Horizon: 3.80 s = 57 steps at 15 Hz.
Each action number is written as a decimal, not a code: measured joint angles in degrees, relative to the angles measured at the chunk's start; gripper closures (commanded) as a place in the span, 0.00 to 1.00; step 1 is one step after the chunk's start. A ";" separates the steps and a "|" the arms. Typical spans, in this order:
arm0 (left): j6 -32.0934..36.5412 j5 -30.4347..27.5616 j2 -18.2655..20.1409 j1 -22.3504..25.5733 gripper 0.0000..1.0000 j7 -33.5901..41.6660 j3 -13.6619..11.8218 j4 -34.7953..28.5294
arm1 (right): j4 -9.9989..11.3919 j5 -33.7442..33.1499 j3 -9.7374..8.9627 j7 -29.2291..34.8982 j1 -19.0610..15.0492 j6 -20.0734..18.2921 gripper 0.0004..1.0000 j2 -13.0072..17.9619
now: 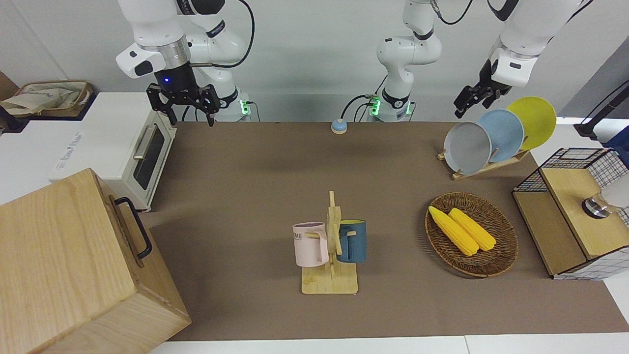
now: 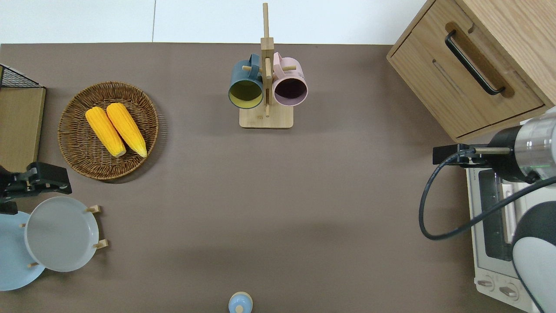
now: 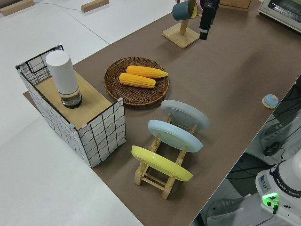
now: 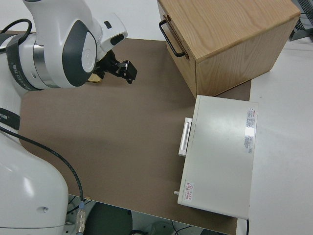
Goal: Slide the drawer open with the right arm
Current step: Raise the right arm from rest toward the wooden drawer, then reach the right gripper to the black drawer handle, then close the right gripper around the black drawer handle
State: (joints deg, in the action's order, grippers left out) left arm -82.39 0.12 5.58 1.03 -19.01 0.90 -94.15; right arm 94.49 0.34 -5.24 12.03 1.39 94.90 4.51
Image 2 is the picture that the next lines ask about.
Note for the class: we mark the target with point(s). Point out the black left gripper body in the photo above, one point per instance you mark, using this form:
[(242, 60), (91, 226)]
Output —
[(13, 180)]

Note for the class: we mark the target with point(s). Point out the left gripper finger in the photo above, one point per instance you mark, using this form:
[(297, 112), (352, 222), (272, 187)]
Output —
[(50, 170), (43, 181)]

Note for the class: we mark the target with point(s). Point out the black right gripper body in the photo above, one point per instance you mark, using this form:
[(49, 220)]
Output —
[(506, 165)]

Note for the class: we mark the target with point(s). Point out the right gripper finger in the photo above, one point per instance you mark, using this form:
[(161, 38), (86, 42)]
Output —
[(445, 160), (445, 150)]

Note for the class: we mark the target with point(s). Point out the brown wicker basket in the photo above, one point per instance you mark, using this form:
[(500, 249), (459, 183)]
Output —
[(74, 130)]

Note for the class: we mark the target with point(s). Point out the wooden board with rack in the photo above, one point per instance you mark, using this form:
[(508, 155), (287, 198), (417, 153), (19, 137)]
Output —
[(21, 130)]

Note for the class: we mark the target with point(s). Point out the grey plate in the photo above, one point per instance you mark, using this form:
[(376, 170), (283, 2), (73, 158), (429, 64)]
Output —
[(61, 234)]

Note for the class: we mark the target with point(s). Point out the wooden plate rack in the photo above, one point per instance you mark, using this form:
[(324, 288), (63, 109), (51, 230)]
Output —
[(96, 209)]

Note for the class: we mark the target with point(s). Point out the blunt yellow corn cob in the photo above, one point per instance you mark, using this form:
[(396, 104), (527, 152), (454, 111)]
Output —
[(104, 130)]

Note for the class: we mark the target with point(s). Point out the cream toaster oven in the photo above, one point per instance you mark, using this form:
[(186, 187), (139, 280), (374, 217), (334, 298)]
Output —
[(495, 239)]

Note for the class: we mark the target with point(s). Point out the light blue plate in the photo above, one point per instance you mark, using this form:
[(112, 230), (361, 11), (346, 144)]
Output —
[(11, 261)]

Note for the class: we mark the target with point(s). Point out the pointed yellow corn cob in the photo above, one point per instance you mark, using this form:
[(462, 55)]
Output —
[(128, 130)]

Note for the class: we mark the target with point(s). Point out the light wooden cabinet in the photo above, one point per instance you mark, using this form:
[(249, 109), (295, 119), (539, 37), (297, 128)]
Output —
[(521, 34)]

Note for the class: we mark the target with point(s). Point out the large brown table mat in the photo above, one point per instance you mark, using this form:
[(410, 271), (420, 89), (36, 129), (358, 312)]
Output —
[(304, 217)]

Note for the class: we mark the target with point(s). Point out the pink mug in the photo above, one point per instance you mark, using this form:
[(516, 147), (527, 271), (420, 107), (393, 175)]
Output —
[(289, 69)]

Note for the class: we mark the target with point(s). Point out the wooden mug tree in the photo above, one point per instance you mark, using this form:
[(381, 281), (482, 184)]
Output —
[(266, 119)]

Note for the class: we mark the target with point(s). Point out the dark blue mug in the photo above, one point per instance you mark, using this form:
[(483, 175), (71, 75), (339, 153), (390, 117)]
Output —
[(243, 71)]

